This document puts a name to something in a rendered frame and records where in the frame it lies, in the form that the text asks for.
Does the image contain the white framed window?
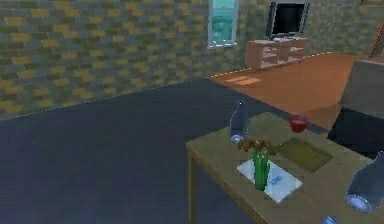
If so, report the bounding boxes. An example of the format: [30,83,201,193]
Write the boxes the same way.
[207,0,240,50]

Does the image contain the black television set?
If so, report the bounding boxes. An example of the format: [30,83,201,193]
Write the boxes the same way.
[265,1,311,42]

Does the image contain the olive wooden table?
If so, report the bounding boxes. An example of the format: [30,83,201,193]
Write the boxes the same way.
[185,111,384,224]

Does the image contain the grey sofa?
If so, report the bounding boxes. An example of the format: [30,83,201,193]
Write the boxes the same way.
[327,58,384,160]

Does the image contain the olive green flat mat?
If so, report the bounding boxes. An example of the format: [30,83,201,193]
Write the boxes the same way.
[275,137,334,174]

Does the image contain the large grey vase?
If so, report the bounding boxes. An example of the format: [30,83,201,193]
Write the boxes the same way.
[345,150,384,214]

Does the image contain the slim dark glass bottle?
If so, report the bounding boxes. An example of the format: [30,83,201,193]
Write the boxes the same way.
[229,100,250,145]

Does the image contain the pale wooden television stand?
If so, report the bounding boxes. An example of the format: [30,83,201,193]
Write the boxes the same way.
[244,36,309,70]

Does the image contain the brown wooden leaning frame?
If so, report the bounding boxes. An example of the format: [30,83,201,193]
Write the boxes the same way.
[368,19,384,59]

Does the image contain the white flat paper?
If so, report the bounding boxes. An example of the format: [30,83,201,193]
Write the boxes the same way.
[236,157,304,204]

